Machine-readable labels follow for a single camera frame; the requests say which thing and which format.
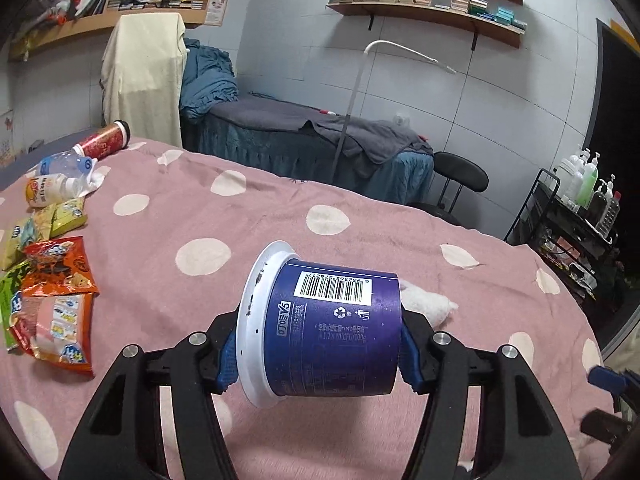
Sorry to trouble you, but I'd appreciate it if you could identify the purple yogurt cup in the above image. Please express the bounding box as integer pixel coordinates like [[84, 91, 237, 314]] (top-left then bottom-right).
[[235, 240, 401, 408]]

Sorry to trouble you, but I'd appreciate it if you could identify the black trolley cart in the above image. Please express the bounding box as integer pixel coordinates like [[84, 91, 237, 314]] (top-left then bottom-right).
[[504, 168, 626, 311]]

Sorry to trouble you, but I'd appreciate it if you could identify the clear ribbed bottle red cap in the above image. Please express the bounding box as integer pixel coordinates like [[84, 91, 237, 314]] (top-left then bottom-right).
[[596, 174, 620, 240]]

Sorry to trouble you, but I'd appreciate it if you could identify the white crumpled tissue by cup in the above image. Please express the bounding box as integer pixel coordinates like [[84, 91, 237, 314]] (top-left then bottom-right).
[[399, 280, 459, 328]]

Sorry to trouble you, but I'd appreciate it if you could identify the dark brown pump bottle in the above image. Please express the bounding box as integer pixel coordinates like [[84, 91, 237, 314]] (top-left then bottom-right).
[[586, 180, 608, 226]]

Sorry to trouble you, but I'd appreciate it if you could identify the orange snack packet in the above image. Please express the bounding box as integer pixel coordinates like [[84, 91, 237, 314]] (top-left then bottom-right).
[[21, 236, 99, 297]]

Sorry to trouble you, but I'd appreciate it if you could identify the white pump bottle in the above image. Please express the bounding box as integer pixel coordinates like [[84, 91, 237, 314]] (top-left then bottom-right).
[[555, 148, 590, 206]]

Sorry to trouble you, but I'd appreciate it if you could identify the green lotion bottle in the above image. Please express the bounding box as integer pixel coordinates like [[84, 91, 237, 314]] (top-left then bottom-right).
[[576, 152, 600, 209]]

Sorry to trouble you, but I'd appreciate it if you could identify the pink polka dot bed cover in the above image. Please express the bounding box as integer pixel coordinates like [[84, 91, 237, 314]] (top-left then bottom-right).
[[1, 140, 612, 479]]

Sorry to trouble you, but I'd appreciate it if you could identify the yellow green snack packet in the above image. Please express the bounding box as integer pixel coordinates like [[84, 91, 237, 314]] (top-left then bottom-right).
[[50, 197, 88, 238]]

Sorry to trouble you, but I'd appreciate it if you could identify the black round stool chair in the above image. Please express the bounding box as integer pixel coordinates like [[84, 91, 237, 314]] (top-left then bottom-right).
[[410, 151, 489, 226]]

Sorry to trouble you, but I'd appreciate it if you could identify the white drink bottle orange label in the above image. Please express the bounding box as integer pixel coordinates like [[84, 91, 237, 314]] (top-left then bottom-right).
[[25, 174, 89, 208]]

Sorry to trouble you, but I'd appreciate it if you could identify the clear plastic water bottle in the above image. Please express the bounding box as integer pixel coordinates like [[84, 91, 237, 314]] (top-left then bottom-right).
[[36, 150, 94, 178]]

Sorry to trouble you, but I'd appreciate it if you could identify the red cylindrical can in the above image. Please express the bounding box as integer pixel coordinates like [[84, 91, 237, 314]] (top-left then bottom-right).
[[73, 120, 131, 160]]

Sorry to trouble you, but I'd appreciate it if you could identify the grey blanket on bed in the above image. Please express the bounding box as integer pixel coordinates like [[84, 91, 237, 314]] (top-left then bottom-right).
[[210, 94, 433, 178]]

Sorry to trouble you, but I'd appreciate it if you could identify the blue massage bed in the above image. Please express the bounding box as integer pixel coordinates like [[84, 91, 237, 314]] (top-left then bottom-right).
[[180, 111, 434, 205]]

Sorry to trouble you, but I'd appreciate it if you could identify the pile of blue sheets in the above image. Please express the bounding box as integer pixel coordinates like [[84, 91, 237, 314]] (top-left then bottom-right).
[[179, 38, 239, 122]]

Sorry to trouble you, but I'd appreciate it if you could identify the cream cloth covered chair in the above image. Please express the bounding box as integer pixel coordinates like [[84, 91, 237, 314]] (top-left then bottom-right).
[[100, 12, 188, 148]]

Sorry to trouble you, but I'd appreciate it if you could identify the lower wooden wall shelf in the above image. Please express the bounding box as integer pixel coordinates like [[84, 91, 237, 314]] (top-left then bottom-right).
[[326, 1, 525, 49]]

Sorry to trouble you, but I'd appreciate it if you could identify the wall poster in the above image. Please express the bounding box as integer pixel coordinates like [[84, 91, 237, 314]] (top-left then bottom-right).
[[204, 0, 229, 26]]

